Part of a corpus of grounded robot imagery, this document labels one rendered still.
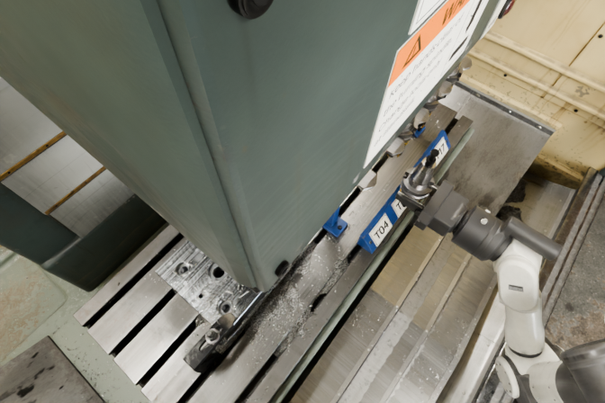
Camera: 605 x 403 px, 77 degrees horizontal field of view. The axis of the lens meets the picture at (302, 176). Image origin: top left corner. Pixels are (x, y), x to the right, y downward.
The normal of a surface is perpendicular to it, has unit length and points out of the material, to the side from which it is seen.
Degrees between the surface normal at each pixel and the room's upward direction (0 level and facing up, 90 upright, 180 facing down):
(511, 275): 67
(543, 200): 17
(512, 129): 24
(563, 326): 0
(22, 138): 91
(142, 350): 0
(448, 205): 1
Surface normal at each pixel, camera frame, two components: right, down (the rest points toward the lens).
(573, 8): -0.62, 0.67
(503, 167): -0.24, -0.18
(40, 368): 0.27, -0.73
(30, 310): 0.01, -0.50
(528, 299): -0.57, 0.41
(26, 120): 0.78, 0.55
